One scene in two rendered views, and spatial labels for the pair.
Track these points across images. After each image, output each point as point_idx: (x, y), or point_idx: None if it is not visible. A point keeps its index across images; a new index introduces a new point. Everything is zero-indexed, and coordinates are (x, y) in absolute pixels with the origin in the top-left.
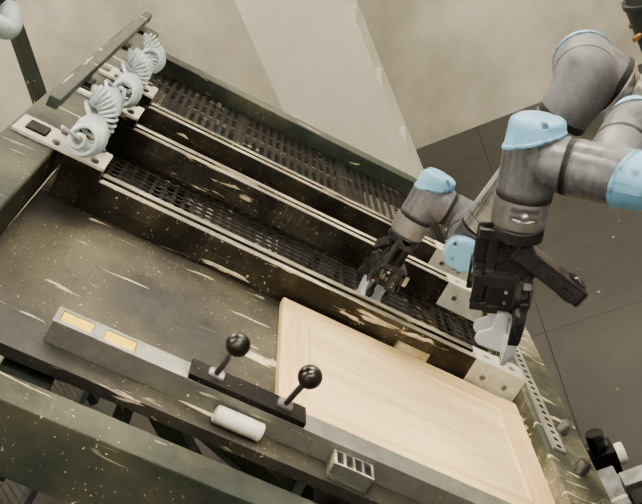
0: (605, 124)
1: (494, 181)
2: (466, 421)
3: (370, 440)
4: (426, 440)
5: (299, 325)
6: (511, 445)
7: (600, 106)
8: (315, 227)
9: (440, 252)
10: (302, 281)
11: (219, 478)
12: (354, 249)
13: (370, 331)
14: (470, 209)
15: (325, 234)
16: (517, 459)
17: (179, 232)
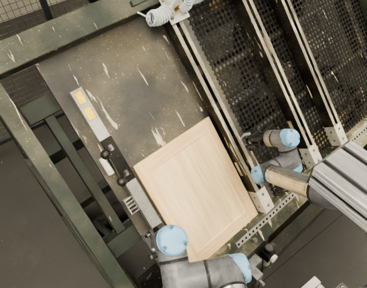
0: (209, 263)
1: (282, 173)
2: (219, 210)
3: (156, 198)
4: (185, 208)
5: (196, 134)
6: (225, 228)
7: (331, 208)
8: (277, 87)
9: (333, 129)
10: (218, 118)
11: (58, 189)
12: (284, 107)
13: (230, 151)
14: (272, 168)
15: (279, 92)
16: (218, 235)
17: (189, 66)
